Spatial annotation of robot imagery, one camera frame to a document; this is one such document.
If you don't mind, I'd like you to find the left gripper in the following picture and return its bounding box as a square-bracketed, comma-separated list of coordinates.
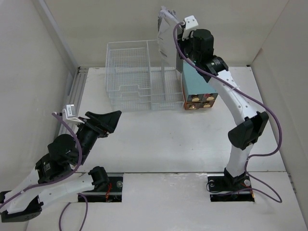
[77, 111, 123, 166]

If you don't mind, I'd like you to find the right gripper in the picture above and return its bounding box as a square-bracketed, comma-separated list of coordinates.
[176, 30, 200, 64]

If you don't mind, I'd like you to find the grey Canon setup guide booklet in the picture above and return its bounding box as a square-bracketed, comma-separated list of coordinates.
[175, 29, 183, 74]

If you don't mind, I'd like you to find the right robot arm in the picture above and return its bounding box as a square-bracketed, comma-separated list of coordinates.
[79, 40, 258, 190]

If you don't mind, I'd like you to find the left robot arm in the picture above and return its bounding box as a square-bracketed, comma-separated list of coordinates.
[0, 105, 123, 223]

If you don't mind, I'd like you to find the teal and orange drawer box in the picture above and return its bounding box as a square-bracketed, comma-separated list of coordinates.
[182, 62, 218, 110]

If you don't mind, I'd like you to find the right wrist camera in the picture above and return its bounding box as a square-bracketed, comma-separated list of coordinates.
[181, 15, 199, 41]

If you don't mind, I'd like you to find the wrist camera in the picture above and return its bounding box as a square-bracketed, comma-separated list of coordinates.
[56, 104, 84, 125]
[181, 15, 199, 41]

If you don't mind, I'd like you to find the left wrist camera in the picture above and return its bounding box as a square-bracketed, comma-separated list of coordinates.
[56, 104, 84, 125]

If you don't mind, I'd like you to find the aluminium rail left side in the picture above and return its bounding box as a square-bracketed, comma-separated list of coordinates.
[57, 67, 89, 135]

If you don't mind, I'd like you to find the white wire mesh organizer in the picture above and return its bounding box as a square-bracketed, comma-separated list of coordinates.
[105, 40, 184, 112]

